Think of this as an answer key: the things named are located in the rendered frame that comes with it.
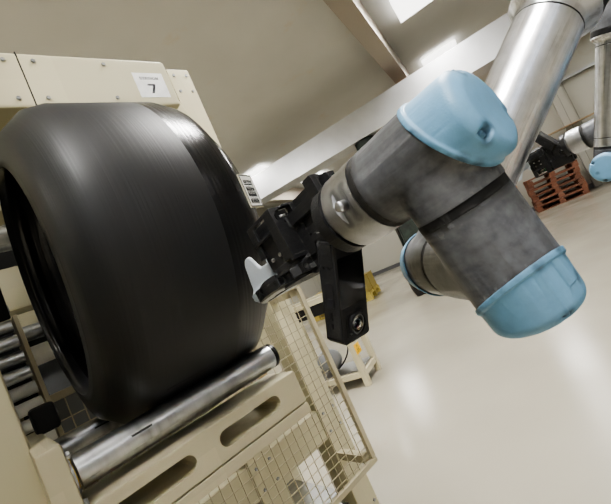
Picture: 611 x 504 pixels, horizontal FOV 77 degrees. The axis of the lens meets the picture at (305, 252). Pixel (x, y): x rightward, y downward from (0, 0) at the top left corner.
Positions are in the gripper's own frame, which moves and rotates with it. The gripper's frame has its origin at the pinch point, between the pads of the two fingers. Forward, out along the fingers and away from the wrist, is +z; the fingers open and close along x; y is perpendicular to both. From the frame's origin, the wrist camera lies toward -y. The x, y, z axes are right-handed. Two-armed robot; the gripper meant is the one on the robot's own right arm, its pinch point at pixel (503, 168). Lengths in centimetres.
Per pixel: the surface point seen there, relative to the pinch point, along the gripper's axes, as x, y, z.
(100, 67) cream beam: -92, -82, 38
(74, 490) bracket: -141, -2, -2
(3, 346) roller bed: -141, -27, 49
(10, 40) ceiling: -43, -266, 256
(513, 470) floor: -31, 103, 38
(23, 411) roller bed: -144, -12, 48
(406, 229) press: 326, 51, 303
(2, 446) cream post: -146, -10, 9
